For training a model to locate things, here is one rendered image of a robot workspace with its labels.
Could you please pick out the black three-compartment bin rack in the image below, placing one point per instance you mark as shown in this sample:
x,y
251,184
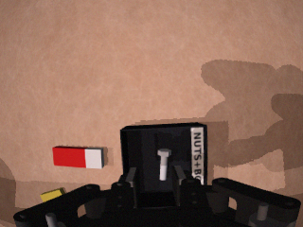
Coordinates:
x,y
139,148

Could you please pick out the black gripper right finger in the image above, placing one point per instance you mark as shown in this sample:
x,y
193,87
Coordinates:
x,y
255,207

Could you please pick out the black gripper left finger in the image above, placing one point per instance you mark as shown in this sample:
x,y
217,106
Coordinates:
x,y
117,210

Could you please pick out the red and white eraser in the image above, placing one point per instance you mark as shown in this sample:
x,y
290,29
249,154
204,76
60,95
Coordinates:
x,y
78,157

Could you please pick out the yellow flat square pad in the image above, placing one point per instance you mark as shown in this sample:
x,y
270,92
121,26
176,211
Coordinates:
x,y
49,195

